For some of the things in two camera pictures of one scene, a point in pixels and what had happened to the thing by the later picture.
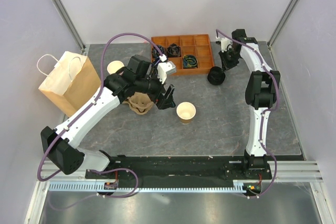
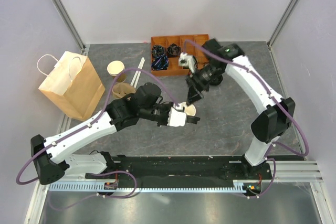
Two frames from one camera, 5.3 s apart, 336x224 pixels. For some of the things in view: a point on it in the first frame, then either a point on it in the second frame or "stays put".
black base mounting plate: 181,170 stays put
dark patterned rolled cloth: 156,52 stays put
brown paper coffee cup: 186,111 stays put
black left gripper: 168,102 → 168,106
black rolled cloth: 174,50 stays put
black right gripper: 226,65 → 195,85
